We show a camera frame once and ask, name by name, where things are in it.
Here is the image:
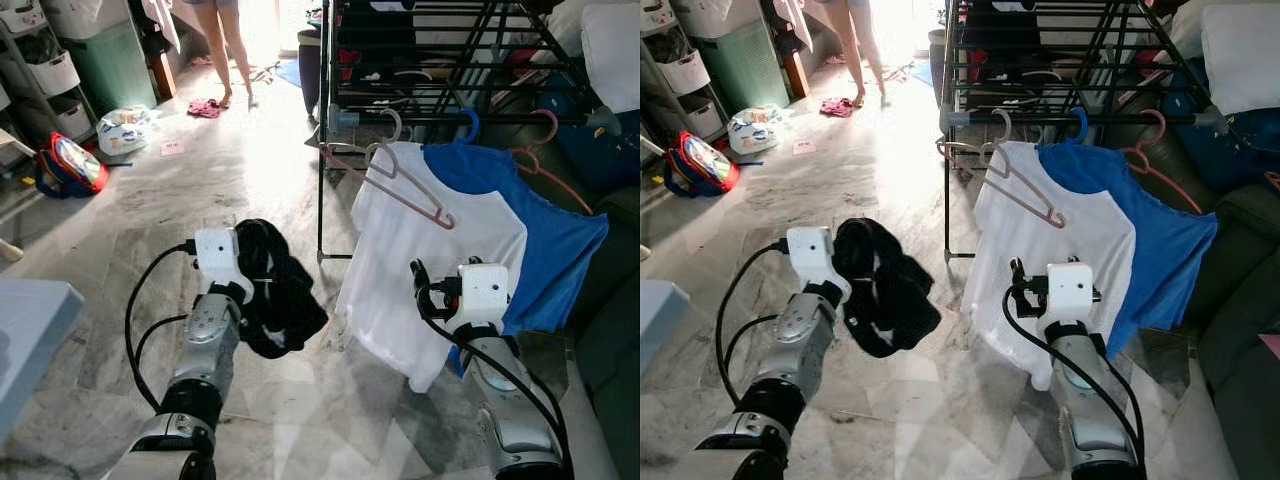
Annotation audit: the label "pink clothes hanger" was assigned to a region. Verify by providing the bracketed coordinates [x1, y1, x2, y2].
[935, 138, 1066, 229]
[322, 140, 458, 231]

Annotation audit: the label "salmon clothes hanger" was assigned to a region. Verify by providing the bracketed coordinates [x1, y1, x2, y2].
[1120, 108, 1206, 216]
[508, 108, 598, 216]

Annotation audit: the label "white shirt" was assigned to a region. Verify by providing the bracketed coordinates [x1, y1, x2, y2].
[960, 140, 1139, 391]
[335, 140, 529, 394]

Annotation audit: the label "blue shirt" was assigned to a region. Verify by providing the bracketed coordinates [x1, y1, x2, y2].
[1035, 140, 1219, 361]
[422, 140, 609, 379]

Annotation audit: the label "dark green sofa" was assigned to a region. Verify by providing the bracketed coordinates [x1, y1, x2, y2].
[575, 185, 641, 480]
[1185, 180, 1280, 480]

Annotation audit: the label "black metal drying rack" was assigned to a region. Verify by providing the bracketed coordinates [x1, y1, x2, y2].
[938, 0, 1231, 261]
[315, 0, 626, 263]

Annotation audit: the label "dark blue fabric bundle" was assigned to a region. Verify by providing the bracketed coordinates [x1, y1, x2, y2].
[540, 90, 641, 191]
[1215, 105, 1280, 191]

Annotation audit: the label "grey folding table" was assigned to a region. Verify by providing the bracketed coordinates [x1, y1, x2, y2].
[0, 278, 86, 441]
[640, 278, 681, 386]

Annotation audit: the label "barefoot person bare legs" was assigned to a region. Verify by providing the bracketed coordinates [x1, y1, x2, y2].
[183, 0, 263, 109]
[820, 0, 896, 109]

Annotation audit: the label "red blue backpack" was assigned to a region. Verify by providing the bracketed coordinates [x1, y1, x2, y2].
[662, 130, 741, 198]
[35, 132, 111, 199]

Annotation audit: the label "white pillow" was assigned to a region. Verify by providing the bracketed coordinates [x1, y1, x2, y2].
[1200, 0, 1280, 116]
[580, 0, 641, 116]

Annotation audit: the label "white printed plastic bag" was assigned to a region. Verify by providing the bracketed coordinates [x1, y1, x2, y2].
[728, 105, 786, 156]
[97, 105, 156, 156]

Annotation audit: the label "shelf with white baskets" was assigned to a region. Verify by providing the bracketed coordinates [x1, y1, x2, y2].
[0, 0, 96, 151]
[640, 0, 726, 141]

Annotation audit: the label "green storage bin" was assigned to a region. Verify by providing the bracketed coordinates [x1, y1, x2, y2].
[715, 20, 791, 111]
[60, 20, 159, 116]

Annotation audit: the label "white storage box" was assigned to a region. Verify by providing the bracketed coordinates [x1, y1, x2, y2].
[40, 0, 136, 41]
[665, 0, 766, 41]

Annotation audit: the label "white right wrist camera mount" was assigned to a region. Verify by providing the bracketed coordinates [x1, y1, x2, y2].
[1045, 262, 1099, 336]
[455, 262, 513, 336]

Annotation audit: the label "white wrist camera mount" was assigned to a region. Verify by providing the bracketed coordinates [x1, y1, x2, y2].
[455, 262, 513, 336]
[785, 226, 851, 301]
[193, 228, 243, 293]
[1045, 262, 1099, 336]

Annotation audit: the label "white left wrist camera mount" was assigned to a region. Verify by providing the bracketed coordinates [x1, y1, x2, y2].
[785, 226, 851, 301]
[193, 228, 243, 293]

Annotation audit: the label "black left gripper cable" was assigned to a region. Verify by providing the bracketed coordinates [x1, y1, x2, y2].
[722, 313, 781, 376]
[133, 313, 191, 386]

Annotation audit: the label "black left camera cable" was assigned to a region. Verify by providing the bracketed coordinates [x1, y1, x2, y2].
[125, 242, 199, 411]
[715, 240, 791, 376]

